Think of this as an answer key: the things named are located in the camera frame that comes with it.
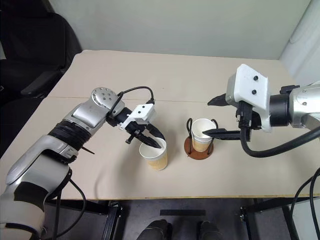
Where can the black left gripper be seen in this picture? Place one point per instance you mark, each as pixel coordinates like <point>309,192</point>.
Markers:
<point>136,130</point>

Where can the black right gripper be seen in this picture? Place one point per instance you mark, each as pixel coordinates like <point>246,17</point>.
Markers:
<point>255,121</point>

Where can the tan paper cup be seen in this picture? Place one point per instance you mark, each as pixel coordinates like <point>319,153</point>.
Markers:
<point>200,147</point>
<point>157,162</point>
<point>200,127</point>

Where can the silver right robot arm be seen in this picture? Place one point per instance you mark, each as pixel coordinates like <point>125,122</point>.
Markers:
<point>305,105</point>

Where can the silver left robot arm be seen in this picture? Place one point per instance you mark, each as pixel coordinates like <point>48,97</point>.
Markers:
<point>85,115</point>

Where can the black zip tie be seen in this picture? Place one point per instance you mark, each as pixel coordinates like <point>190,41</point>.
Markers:
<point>88,150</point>

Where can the black tape strip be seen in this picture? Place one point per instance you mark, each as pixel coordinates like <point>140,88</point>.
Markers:
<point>182,212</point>

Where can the black metal table leg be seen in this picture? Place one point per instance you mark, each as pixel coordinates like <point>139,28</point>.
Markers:
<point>247,220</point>
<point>113,220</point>

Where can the dark rounded shape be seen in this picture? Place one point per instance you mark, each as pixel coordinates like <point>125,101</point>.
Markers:
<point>156,231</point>
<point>210,232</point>

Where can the white flat panel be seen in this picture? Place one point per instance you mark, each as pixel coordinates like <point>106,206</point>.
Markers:
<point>303,225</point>

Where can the black office chair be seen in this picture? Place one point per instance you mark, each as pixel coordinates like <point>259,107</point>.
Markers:
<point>37,50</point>

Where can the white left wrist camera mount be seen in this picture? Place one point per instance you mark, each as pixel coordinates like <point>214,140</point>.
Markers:
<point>142,111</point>

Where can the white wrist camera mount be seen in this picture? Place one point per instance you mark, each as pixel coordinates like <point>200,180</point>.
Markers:
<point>250,85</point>
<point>142,111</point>

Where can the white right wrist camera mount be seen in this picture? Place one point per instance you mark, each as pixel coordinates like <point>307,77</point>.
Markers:
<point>250,85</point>

